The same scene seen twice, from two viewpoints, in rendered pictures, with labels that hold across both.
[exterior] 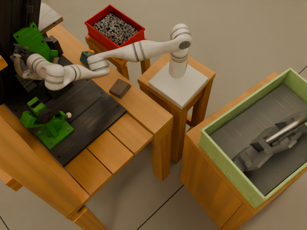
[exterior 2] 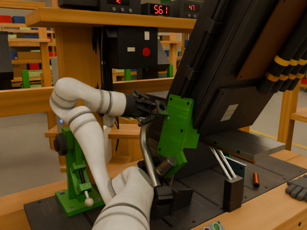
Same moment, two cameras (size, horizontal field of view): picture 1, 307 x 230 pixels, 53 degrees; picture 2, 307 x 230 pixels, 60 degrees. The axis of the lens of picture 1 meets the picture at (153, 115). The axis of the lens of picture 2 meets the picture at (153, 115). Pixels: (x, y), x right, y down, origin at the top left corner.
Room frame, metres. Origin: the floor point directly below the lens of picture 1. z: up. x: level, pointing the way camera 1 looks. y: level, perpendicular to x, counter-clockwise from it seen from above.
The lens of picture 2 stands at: (1.11, -0.30, 1.42)
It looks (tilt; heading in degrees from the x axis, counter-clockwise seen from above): 14 degrees down; 99
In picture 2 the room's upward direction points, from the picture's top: straight up
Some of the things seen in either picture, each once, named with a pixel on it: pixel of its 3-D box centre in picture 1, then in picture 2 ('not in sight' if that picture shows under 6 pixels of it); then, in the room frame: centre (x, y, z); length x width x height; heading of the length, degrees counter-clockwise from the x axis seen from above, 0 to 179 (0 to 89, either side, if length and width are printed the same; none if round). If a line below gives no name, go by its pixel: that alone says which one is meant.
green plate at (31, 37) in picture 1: (30, 43); (182, 126); (1.07, 0.57, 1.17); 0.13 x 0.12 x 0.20; 43
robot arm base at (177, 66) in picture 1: (177, 61); not in sight; (1.05, -0.15, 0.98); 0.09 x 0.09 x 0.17; 41
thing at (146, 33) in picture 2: not in sight; (131, 48); (0.86, 0.74, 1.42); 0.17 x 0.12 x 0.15; 43
